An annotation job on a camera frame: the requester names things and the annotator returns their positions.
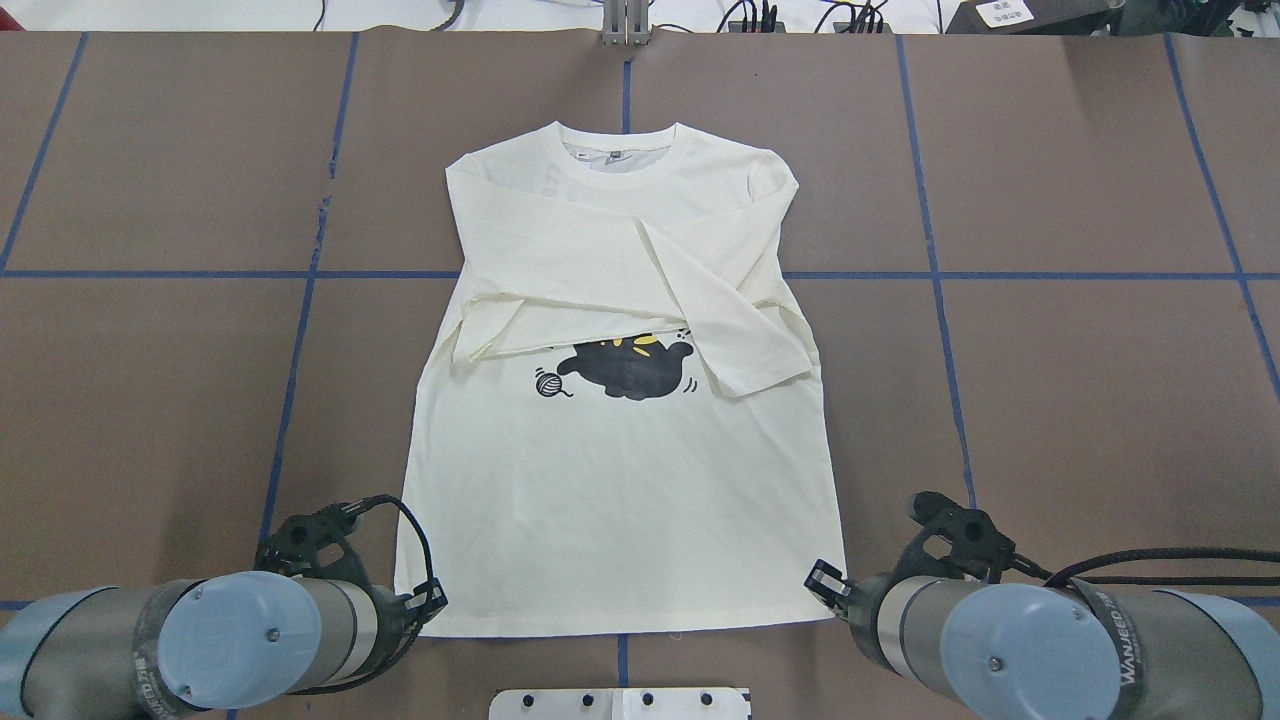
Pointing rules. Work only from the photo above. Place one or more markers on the aluminium frame post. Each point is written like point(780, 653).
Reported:
point(626, 22)

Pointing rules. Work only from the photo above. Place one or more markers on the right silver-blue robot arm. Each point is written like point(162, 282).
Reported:
point(1020, 651)

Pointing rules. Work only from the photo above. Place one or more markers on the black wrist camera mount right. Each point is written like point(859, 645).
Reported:
point(954, 542)

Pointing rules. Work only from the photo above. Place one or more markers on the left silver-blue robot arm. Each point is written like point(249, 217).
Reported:
point(181, 649)

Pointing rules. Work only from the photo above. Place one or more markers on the black labelled box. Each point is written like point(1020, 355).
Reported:
point(1028, 18)

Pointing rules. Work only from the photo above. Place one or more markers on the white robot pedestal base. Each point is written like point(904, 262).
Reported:
point(623, 703)

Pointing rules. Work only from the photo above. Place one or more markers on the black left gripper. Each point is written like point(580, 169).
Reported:
point(396, 607)

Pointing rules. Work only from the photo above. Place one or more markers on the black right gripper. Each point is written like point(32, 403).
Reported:
point(857, 600)

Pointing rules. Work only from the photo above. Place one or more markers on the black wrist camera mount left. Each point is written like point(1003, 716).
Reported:
point(316, 546)

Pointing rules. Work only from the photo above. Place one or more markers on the cream long-sleeve cat shirt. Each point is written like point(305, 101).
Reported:
point(621, 426)

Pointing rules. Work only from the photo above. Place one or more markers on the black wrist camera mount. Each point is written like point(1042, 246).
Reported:
point(316, 546)
point(954, 542)

